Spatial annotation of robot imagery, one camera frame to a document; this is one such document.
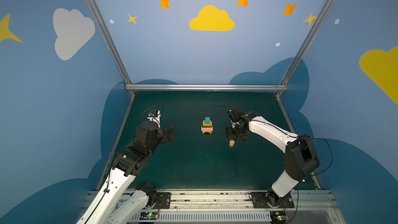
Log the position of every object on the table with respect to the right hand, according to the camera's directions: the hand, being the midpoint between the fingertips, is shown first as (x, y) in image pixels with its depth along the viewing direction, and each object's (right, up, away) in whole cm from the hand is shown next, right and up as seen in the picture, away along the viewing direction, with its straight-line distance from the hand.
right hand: (232, 136), depth 89 cm
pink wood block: (-15, +3, +6) cm, 16 cm away
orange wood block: (-14, +6, +5) cm, 16 cm away
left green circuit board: (-43, -34, -18) cm, 57 cm away
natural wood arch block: (-13, +1, +9) cm, 16 cm away
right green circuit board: (+18, -35, -17) cm, 43 cm away
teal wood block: (-15, +9, +3) cm, 17 cm away
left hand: (-34, +8, -18) cm, 40 cm away
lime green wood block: (-16, +7, +4) cm, 18 cm away
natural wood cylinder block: (0, -5, +4) cm, 7 cm away
